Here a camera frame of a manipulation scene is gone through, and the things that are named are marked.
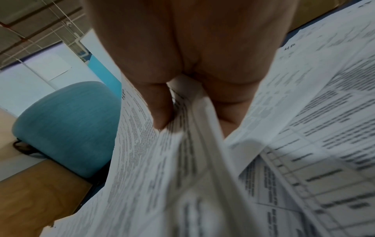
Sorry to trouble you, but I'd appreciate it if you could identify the person's right hand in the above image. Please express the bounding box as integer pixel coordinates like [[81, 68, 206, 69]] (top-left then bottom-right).
[[82, 0, 300, 137]]

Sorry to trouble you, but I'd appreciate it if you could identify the printed paper sheet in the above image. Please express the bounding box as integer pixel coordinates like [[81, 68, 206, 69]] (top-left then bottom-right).
[[39, 74, 266, 237]]

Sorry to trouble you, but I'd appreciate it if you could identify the teal cylindrical barrel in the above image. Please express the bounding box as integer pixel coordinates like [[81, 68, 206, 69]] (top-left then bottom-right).
[[11, 81, 122, 180]]

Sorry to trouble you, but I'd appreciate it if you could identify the white partition panel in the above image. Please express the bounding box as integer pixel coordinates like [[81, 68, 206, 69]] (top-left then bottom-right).
[[0, 27, 125, 118]]

